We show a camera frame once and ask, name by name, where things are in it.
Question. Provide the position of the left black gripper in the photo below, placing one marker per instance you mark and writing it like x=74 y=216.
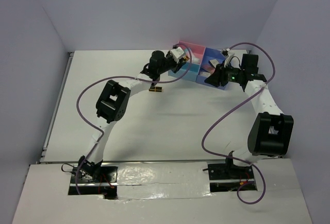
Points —
x=177 y=65

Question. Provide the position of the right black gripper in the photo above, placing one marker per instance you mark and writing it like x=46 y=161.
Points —
x=218 y=76

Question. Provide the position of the long eyeshadow palette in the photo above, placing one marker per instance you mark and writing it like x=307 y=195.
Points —
x=214 y=62

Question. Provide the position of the black gold lipstick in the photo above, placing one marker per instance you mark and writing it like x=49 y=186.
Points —
x=155 y=89

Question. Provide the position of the pink blush palette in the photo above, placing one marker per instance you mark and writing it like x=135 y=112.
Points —
x=207 y=67

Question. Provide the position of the square pink compact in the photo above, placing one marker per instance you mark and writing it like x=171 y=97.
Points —
x=205 y=74

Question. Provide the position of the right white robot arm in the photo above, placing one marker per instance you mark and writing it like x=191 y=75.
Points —
x=271 y=131

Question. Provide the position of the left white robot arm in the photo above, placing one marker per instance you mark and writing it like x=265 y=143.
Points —
x=113 y=100

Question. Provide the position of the light blue organizer bin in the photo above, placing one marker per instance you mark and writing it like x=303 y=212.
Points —
x=191 y=74

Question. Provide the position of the purple blue organizer bin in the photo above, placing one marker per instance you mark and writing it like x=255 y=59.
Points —
x=211 y=58

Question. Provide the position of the pink organizer bin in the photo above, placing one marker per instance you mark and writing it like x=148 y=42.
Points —
x=197 y=52

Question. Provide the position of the white foam board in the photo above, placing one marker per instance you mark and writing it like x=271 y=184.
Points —
x=163 y=193

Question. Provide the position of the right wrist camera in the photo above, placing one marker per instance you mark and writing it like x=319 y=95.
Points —
x=228 y=54

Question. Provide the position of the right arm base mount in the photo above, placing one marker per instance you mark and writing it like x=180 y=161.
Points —
x=227 y=177

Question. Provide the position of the aluminium rail frame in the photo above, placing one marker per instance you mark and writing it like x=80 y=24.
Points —
x=50 y=128

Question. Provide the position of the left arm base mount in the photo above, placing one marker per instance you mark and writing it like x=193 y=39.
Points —
x=102 y=182

